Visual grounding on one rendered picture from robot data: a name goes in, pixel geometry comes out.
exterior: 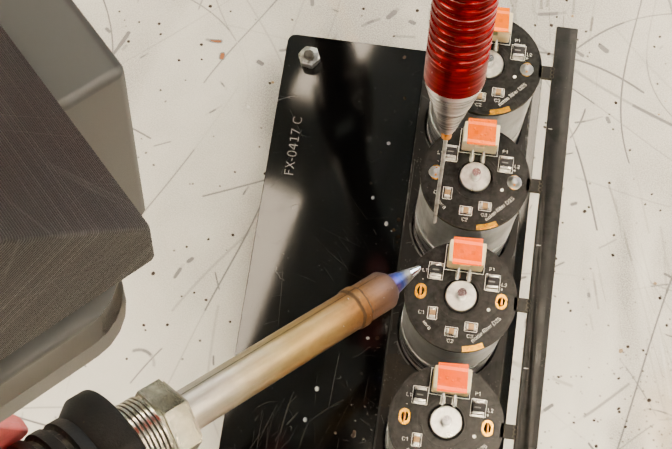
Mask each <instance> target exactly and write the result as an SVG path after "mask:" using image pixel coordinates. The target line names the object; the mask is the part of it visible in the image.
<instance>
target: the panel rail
mask: <svg viewBox="0 0 672 449"><path fill-rule="evenodd" d="M577 36H578V29H575V28H567V27H559V26H557V28H556V37H555V47H554V57H553V66H552V67H550V66H540V67H542V73H541V75H539V76H540V77H541V78H540V79H542V80H550V81H551V86H550V95H549V105H548V115H547V124H546V134H545V144H544V153H543V163H542V173H541V180H540V179H532V178H530V182H527V184H528V183H529V185H530V186H529V189H527V190H528V192H530V193H538V194H539V202H538V212H537V221H536V231H535V241H534V250H533V260H532V270H531V279H530V289H529V299H526V298H519V297H516V298H517V299H516V303H517V305H516V306H514V307H515V308H516V307H517V308H516V312H522V313H527V318H526V328H525V338H524V347H523V357H522V367H521V376H520V386H519V396H518V405H517V415H516V425H511V424H504V426H503V427H504V430H503V429H502V430H503V431H504V432H503V434H502V435H503V436H502V437H503V438H505V439H512V440H514V444H513V449H537V445H538V435H539V425H540V415H541V404H542V394H543V384H544V374H545V363H546V353H547V343H548V333H549V322H550V312H551V302H552V292H553V282H554V271H555V261H556V251H557V241H558V230H559V220H560V210H561V200H562V189H563V179H564V169H565V159H566V149H567V138H568V128H569V118H570V108H571V97H572V87H573V77H574V67H575V57H576V46H577ZM514 307H513V308H514Z"/></svg>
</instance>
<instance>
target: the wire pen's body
mask: <svg viewBox="0 0 672 449"><path fill-rule="evenodd" d="M498 3H499V0H432V2H431V11H430V20H429V28H428V38H427V47H426V56H425V65H424V80H425V82H426V84H427V86H428V87H429V88H430V89H431V90H432V91H433V92H434V93H436V94H438V95H439V96H442V97H445V98H449V99H465V98H469V97H471V96H473V95H475V94H477V93H478V92H479V91H480V90H481V89H482V88H483V86H484V84H485V80H486V74H487V68H488V62H489V56H490V50H491V44H492V38H493V32H494V26H495V20H496V15H497V9H498Z"/></svg>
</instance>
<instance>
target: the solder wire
mask: <svg viewBox="0 0 672 449"><path fill-rule="evenodd" d="M447 142H448V140H443V148H442V155H441V162H440V170H439V177H438V184H437V191H436V199H435V206H434V213H433V221H432V222H433V223H436V220H437V213H438V206H439V199H440V192H441V185H442V178H443V171H444V164H445V156H446V149H447Z"/></svg>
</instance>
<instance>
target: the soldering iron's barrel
mask: <svg viewBox="0 0 672 449"><path fill-rule="evenodd" d="M398 298H399V290H398V287H397V285H396V283H395V281H394V280H393V279H392V278H391V277H390V276H389V275H387V274H385V273H381V272H374V273H372V274H370V275H369V276H367V277H365V278H364V279H362V280H360V281H359V282H357V283H355V284H354V285H352V286H348V287H346V288H344V289H342V290H341V291H339V292H338V294H337V295H335V296H334V297H332V298H330V299H329V300H327V301H325V302H324V303H322V304H320V305H319V306H317V307H315V308H314V309H312V310H310V311H309V312H307V313H305V314H304V315H302V316H300V317H299V318H297V319H295V320H294V321H292V322H290V323H289V324H287V325H286V326H284V327H282V328H281V329H279V330H277V331H276V332H274V333H272V334H271V335H269V336H267V337H266V338H264V339H262V340H261V341H259V342H257V343H256V344H254V345H252V346H251V347H249V348H247V349H246V350H244V351H242V352H241V353H239V354H237V355H236V356H234V357H232V358H231V359H229V360H227V361H226V362H224V363H222V364H221V365H219V366H217V367H216V368H214V369H212V370H211V371H209V372H207V373H206V374H204V375H202V376H201V377H199V378H197V379H196V380H194V381H192V382H191V383H189V384H187V385H186V386H184V387H182V388H181V389H179V390H177V391H175V390H174V389H173V388H172V387H170V386H169V385H168V384H167V383H166V382H164V381H163V382H162V381H161V380H160V379H157V380H156V381H154V382H152V383H151V384H149V385H147V386H146V387H144V388H142V389H140V390H139V391H137V393H136V395H135V396H132V397H130V398H128V399H126V400H124V401H123V402H121V403H120V404H118V405H116V406H115V407H116V408H117V409H118V410H119V411H120V413H121V414H122V415H123V416H124V417H125V419H126V420H127V421H128V423H129V424H130V425H131V427H132V428H133V430H134V431H135V433H136V434H137V436H138V438H139V439H140V441H141V443H142V444H143V446H144V448H145V449H198V448H199V446H200V444H201V443H202V441H203V440H202V437H203V435H202V432H201V430H200V429H202V428H203V427H205V426H206V425H208V424H210V423H211V422H213V421H214V420H216V419H218V418H219V417H221V416H222V415H224V414H225V413H227V412H229V411H230V410H232V409H233V408H235V407H237V406H238V405H240V404H241V403H243V402H245V401H246V400H248V399H249V398H251V397H252V396H254V395H256V394H257V393H259V392H260V391H262V390H264V389H265V388H267V387H268V386H270V385H271V384H273V383H275V382H276V381H278V380H279V379H281V378H283V377H284V376H286V375H287V374H289V373H291V372H292V371H294V370H295V369H297V368H298V367H300V366H302V365H303V364H305V363H306V362H308V361H310V360H311V359H313V358H314V357H316V356H317V355H319V354H321V353H322V352H324V351H325V350H327V349H329V348H330V347H332V346H333V345H335V344H336V343H338V342H340V341H341V340H343V339H344V338H346V337H348V336H349V335H351V334H352V333H354V332H356V331H357V330H360V329H363V328H365V327H366V326H368V325H369V324H371V322H372V321H373V320H375V319H376V318H378V317H379V316H381V315H382V314H384V313H386V312H387V311H389V310H390V309H392V308H394V307H395V306H396V305H397V302H398Z"/></svg>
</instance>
